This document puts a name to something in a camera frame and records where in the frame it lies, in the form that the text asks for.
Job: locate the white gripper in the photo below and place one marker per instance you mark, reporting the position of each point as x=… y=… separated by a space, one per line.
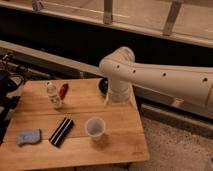
x=118 y=91

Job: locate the blue sponge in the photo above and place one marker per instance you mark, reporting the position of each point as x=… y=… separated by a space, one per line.
x=28 y=137

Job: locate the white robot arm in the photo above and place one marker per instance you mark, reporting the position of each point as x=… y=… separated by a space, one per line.
x=183 y=83

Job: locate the black equipment at left edge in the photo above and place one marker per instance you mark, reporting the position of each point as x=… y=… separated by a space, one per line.
x=11 y=85

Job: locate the red brown small object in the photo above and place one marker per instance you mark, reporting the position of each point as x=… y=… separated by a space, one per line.
x=63 y=91

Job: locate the small white plastic bottle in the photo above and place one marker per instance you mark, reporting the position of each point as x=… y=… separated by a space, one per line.
x=53 y=95

